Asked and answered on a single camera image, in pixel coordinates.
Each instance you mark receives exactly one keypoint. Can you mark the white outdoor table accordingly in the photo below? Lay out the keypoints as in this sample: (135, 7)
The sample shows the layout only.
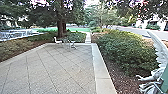
(71, 42)

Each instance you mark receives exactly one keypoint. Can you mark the dark tree trunk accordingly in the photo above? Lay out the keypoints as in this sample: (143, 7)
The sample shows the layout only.
(61, 28)

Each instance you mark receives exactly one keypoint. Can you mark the green hedge bush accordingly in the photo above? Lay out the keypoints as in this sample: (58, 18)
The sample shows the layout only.
(128, 51)

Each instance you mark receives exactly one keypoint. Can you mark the low reddish green hedge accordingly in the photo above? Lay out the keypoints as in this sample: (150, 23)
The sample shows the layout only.
(16, 46)

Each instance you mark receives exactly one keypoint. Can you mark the white garden statue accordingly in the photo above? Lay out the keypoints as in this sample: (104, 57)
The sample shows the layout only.
(155, 81)

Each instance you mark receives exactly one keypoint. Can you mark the white low garden wall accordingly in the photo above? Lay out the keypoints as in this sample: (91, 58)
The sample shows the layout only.
(15, 34)

